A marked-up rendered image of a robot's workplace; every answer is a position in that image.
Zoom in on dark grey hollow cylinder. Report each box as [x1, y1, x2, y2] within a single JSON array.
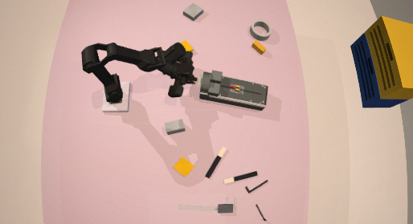
[[250, 19, 272, 41]]

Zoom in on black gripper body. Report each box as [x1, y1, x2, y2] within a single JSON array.
[[162, 51, 193, 98]]

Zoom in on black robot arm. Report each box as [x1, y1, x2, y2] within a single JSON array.
[[81, 43, 194, 104]]

